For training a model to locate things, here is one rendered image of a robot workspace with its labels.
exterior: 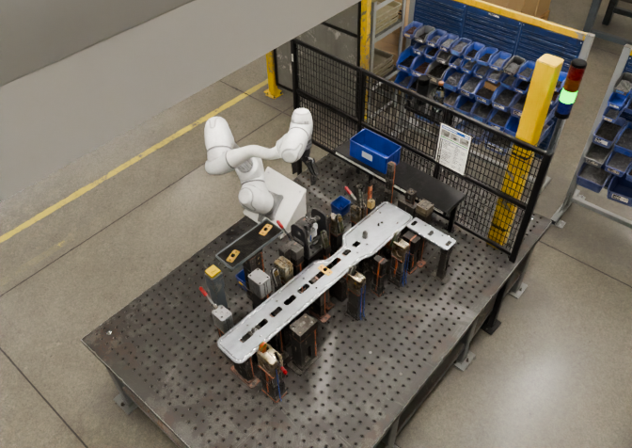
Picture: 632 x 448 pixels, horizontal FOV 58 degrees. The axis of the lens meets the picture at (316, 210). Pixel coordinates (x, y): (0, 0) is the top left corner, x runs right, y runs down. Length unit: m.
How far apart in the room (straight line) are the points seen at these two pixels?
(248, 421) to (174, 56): 2.75
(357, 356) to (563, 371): 1.59
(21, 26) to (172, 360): 3.03
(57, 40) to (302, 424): 2.78
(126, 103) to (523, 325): 4.12
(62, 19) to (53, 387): 4.03
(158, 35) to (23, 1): 0.08
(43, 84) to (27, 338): 4.30
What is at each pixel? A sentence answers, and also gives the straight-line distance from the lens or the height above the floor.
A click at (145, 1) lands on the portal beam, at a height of 3.29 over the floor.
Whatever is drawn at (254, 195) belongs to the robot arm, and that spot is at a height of 1.03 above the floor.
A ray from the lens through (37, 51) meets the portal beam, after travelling 0.33.
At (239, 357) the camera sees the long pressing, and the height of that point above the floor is 1.00.
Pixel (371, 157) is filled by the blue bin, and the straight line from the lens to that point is 3.70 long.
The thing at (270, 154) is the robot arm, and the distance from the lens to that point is 2.75.
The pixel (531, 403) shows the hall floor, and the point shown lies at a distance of 4.06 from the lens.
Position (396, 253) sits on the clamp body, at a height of 0.97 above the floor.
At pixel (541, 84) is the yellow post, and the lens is 3.09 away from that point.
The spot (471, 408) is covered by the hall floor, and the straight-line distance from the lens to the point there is 3.94.
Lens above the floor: 3.43
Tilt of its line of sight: 44 degrees down
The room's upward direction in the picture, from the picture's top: 1 degrees counter-clockwise
